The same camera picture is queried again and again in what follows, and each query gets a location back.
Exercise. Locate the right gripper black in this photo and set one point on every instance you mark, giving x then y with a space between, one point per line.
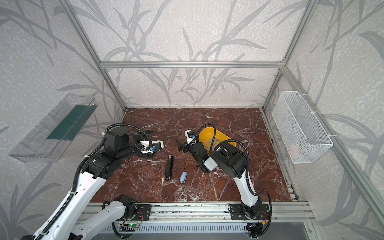
190 146

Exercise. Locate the light blue stapler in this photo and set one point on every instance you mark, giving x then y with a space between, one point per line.
183 177

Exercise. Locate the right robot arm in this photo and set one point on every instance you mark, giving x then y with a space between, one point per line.
233 158

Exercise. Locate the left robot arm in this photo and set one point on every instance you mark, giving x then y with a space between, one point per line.
92 173

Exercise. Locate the yellow plastic tray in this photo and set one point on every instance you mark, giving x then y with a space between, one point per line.
206 134

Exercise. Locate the grey staple strips in tray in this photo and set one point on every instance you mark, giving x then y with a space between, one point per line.
214 141

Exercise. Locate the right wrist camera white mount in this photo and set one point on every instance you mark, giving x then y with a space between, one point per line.
191 137

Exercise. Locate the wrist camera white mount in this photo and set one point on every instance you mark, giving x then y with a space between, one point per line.
191 137
148 152

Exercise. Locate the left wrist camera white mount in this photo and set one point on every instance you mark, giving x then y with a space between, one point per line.
148 152

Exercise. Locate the aluminium front rail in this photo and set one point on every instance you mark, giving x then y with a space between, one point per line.
221 212

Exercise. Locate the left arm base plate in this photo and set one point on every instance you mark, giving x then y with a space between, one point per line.
139 212

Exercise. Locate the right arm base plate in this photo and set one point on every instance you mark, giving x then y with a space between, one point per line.
242 212

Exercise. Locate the clear acrylic wall shelf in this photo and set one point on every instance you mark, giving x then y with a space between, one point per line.
48 141

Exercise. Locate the white wire mesh basket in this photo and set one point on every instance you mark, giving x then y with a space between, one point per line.
303 135

